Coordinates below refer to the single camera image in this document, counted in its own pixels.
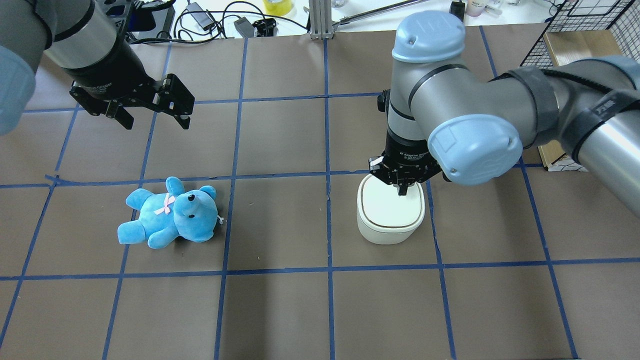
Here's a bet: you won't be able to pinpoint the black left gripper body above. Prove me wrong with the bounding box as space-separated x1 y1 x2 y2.
69 37 163 116

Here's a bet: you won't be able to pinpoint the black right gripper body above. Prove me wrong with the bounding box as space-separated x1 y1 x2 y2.
368 131 442 189

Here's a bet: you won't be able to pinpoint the white trash can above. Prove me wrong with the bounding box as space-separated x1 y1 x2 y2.
356 174 426 245

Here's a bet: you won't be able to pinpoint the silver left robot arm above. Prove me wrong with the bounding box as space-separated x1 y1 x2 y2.
0 0 195 135

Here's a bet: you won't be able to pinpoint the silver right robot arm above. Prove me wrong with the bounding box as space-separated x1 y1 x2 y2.
369 10 640 215

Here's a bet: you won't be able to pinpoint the black power adapter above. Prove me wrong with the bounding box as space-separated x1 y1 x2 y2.
185 2 215 31

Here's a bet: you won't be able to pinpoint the blue teddy bear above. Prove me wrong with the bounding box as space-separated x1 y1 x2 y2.
117 177 224 249

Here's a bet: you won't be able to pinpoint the yellow tape roll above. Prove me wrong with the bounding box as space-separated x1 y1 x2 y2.
263 0 294 17

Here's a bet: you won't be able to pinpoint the white paper cup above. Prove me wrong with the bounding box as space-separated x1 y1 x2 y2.
465 0 489 18

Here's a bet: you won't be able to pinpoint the grid-pattern storage box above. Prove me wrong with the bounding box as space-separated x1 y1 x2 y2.
520 0 640 173

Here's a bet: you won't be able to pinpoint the aluminium frame post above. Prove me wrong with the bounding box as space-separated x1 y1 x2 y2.
308 0 335 40

